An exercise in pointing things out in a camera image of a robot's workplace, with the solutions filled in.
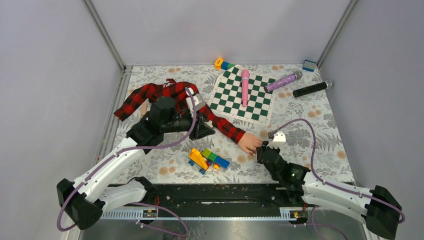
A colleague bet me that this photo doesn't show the floral patterned table mat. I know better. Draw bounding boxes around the floral patterned table mat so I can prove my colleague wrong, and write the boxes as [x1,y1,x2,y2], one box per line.
[115,65,355,184]

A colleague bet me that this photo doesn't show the mannequin hand with red nails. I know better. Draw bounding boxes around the mannequin hand with red nails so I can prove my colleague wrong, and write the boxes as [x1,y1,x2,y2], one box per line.
[237,132,263,156]

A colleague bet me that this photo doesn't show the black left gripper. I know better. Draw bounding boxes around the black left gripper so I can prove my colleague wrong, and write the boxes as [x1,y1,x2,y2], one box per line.
[162,108,216,141]

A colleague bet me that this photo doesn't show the grey slotted cable duct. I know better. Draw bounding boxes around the grey slotted cable duct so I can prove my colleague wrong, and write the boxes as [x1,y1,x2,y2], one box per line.
[100,204,301,221]

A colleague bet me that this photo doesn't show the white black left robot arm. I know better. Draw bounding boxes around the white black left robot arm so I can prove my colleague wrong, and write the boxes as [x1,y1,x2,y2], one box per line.
[56,94,215,231]

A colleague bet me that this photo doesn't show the yellow toy block ramp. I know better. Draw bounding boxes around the yellow toy block ramp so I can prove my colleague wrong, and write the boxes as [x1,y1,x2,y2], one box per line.
[188,148,211,175]

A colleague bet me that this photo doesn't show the pink toy microphone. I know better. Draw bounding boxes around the pink toy microphone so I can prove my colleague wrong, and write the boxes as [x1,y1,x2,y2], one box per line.
[241,69,250,108]

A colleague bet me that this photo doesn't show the black toy microphone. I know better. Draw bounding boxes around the black toy microphone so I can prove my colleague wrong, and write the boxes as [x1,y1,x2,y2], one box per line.
[292,80,333,98]

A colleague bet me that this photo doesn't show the orange blue green block stack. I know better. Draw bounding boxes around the orange blue green block stack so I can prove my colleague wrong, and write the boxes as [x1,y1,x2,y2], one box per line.
[214,58,235,70]

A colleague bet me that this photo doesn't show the red black plaid shirt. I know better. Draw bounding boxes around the red black plaid shirt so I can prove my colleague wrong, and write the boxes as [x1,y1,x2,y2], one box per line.
[114,78,255,148]

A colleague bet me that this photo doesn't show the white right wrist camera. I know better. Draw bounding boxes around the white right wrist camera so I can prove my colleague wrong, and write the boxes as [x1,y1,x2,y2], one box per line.
[267,131,286,149]

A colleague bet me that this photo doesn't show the small wooden block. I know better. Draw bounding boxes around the small wooden block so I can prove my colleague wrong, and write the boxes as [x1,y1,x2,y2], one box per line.
[140,102,148,117]

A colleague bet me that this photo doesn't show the purple glitter toy microphone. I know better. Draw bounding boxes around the purple glitter toy microphone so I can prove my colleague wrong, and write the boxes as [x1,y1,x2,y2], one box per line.
[264,71,303,93]

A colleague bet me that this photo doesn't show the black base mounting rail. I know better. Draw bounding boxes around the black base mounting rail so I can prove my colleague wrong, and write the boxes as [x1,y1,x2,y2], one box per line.
[137,183,313,213]

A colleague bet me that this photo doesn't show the green white checkered board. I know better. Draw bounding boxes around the green white checkered board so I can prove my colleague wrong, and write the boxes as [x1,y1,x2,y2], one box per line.
[208,65,276,126]

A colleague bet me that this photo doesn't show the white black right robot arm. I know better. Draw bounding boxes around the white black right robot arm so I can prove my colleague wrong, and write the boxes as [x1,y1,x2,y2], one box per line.
[256,141,402,240]

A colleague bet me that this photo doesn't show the green blue toy bricks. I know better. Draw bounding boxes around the green blue toy bricks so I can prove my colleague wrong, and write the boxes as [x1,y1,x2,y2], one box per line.
[201,149,230,170]

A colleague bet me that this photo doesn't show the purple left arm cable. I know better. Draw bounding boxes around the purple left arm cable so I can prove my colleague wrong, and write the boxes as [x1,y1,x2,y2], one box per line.
[56,87,197,232]

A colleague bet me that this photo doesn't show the blue toy brick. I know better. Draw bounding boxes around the blue toy brick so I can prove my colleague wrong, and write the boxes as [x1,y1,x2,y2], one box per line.
[302,59,317,72]

